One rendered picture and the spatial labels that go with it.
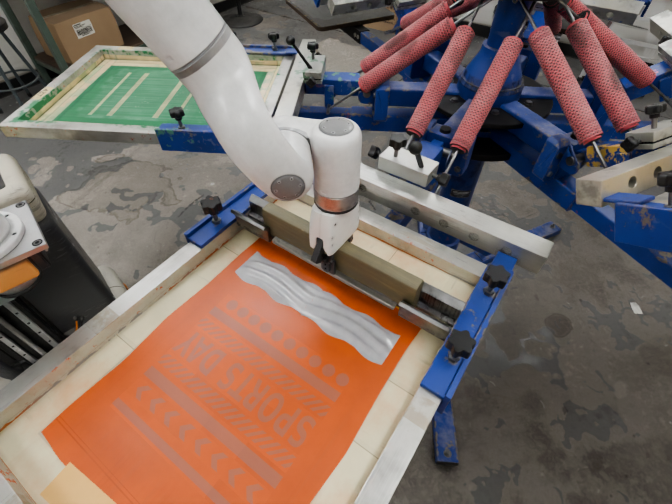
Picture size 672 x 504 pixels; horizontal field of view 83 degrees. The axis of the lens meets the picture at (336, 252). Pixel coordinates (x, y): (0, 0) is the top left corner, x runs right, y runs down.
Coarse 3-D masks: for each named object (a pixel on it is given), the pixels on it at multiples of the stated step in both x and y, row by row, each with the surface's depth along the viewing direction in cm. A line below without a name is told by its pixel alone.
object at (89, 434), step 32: (288, 256) 84; (224, 288) 78; (256, 288) 78; (192, 320) 73; (288, 320) 73; (160, 352) 69; (96, 384) 65; (128, 384) 65; (64, 416) 62; (96, 416) 62; (64, 448) 59; (96, 448) 59; (128, 448) 59; (96, 480) 56; (128, 480) 56
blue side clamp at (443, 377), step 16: (512, 272) 74; (480, 288) 72; (496, 288) 72; (480, 304) 70; (496, 304) 69; (464, 320) 68; (480, 320) 68; (448, 336) 66; (480, 336) 65; (448, 352) 64; (432, 368) 62; (448, 368) 62; (464, 368) 61; (432, 384) 60; (448, 384) 60; (448, 400) 59
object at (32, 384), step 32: (384, 224) 85; (192, 256) 79; (416, 256) 83; (448, 256) 79; (160, 288) 75; (96, 320) 69; (128, 320) 72; (64, 352) 65; (32, 384) 62; (0, 416) 59; (416, 416) 58; (416, 448) 56; (0, 480) 53; (384, 480) 53
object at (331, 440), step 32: (352, 288) 78; (384, 320) 73; (320, 352) 69; (352, 352) 69; (352, 384) 65; (384, 384) 65; (352, 416) 62; (320, 448) 59; (160, 480) 56; (288, 480) 56; (320, 480) 56
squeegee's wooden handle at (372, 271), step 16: (272, 208) 78; (272, 224) 80; (288, 224) 76; (304, 224) 75; (288, 240) 80; (304, 240) 76; (336, 256) 73; (352, 256) 70; (368, 256) 70; (352, 272) 73; (368, 272) 70; (384, 272) 68; (400, 272) 68; (384, 288) 70; (400, 288) 68; (416, 288) 65; (416, 304) 72
